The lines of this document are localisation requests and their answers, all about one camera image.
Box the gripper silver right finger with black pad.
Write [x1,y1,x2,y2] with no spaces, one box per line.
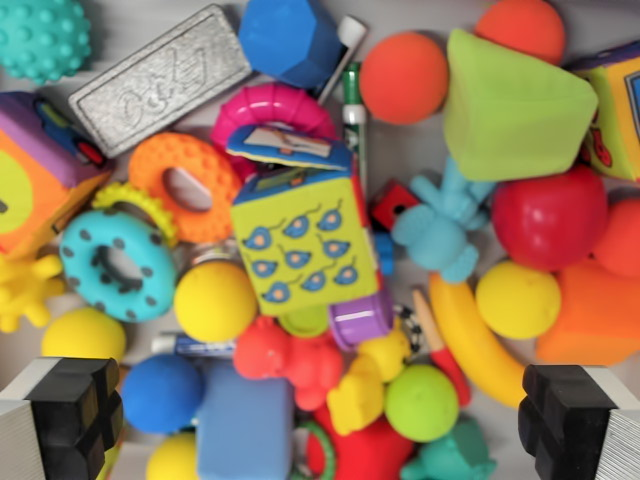
[517,364,640,480]

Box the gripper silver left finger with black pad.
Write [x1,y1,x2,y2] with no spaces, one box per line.
[0,356,124,480]

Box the fabric cube with blue fish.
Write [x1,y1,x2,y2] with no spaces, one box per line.
[224,124,382,318]

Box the yellow foam ball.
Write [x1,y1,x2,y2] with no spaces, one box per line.
[145,431,201,480]
[40,306,128,362]
[474,260,563,342]
[173,260,259,344]

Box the blue foam ball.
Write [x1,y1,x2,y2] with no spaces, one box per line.
[120,353,207,435]

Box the orange foam block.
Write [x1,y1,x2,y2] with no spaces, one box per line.
[535,259,640,367]

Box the teal rubber animal toy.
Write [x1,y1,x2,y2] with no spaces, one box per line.
[399,416,498,480]

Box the yellow toy banana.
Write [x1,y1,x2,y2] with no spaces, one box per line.
[428,271,527,409]

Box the yellow knobby rubber toy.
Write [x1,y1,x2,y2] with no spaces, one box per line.
[0,253,67,334]

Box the blue white small tube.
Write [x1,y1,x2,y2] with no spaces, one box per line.
[150,333,238,359]

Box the green foam ball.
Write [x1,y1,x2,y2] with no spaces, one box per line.
[384,363,461,444]

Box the blue foam rectangular block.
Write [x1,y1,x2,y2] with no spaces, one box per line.
[194,361,297,480]

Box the orange-red foam ball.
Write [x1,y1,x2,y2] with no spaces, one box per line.
[592,197,640,279]
[474,0,567,67]
[358,31,450,127]

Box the red plastic apple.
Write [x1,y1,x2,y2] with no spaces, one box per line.
[490,164,610,273]

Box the red plastic toy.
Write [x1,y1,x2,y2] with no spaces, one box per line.
[304,404,417,480]

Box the clear plastic jar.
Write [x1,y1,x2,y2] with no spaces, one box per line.
[174,239,242,282]

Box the yellow rubber bear toy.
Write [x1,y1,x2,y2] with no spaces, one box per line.
[326,326,413,437]

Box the red rubber bear toy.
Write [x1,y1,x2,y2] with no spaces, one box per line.
[232,316,345,413]

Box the light blue rubber figure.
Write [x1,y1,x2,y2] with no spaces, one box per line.
[390,159,497,285]

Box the purple plastic cup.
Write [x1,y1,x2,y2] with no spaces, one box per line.
[327,289,395,352]

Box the small blue plastic piece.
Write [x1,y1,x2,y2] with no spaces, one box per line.
[374,231,397,277]

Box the orange purple fabric cube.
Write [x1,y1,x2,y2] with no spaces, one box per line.
[0,90,113,262]

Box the green plastic lid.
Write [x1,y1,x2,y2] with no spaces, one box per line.
[276,304,332,339]

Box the red die block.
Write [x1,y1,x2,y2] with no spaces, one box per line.
[369,179,421,234]

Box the yellow purple fabric cube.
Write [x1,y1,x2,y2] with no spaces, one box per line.
[563,41,640,183]

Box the lime green foam block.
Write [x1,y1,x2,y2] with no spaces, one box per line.
[443,27,600,183]

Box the silver embossed foam block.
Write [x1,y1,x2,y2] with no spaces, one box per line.
[67,4,254,159]

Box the green dry erase marker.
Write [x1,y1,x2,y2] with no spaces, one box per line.
[341,61,372,202]

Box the teal bumpy rubber ball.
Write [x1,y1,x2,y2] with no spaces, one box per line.
[0,0,93,86]

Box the blue foam polyhedron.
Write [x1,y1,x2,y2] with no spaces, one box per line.
[237,0,347,91]

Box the white marker pen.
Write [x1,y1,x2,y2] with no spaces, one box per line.
[316,14,369,104]

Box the wooden stick red handle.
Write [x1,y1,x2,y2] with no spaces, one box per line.
[411,288,473,407]

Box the teal dotted donut ring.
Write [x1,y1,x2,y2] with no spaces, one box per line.
[59,208,178,323]

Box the black white bead chain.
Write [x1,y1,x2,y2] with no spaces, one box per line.
[394,304,427,357]

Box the yellow spiky ring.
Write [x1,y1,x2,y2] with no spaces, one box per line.
[90,181,180,249]

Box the green red teether ring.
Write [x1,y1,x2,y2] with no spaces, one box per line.
[294,420,338,480]

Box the orange bumpy rubber ring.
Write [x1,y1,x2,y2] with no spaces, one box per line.
[127,131,245,245]

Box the pink plastic ring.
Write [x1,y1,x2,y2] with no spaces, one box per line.
[210,82,339,182]

